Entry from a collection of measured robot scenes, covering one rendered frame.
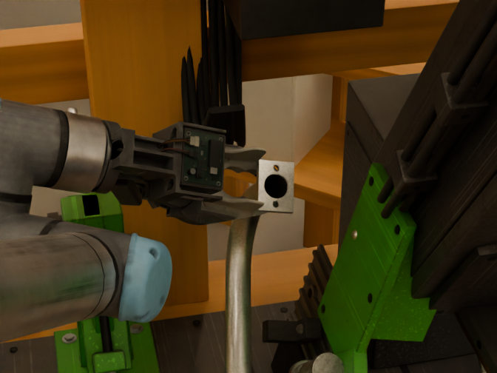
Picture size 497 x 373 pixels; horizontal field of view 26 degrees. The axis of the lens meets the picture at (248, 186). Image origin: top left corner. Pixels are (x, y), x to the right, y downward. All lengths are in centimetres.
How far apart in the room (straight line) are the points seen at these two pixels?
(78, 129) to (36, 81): 42
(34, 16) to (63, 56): 302
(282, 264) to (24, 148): 72
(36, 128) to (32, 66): 43
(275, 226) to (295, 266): 154
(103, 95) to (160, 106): 7
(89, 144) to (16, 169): 7
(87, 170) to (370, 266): 32
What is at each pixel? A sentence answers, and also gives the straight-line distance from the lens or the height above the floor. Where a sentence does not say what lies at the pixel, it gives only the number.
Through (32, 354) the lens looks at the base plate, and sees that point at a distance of 149.
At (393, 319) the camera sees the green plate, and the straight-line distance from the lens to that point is 117.
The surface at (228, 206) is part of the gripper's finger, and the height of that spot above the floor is 126.
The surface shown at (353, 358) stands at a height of 111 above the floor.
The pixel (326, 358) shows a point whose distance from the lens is 118.
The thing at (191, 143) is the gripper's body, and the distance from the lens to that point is 104.
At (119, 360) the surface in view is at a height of 99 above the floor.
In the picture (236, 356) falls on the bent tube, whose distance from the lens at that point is 124.
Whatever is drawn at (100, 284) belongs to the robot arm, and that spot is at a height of 135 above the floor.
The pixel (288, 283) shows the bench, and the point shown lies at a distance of 160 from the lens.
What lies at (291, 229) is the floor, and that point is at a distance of 316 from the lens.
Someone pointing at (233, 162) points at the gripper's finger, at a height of 128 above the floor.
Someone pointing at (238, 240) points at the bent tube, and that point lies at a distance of 125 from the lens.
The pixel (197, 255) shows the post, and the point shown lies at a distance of 151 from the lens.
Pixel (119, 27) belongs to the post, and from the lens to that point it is 131.
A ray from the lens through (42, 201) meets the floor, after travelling 333.
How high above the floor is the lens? 191
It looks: 35 degrees down
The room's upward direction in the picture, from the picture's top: straight up
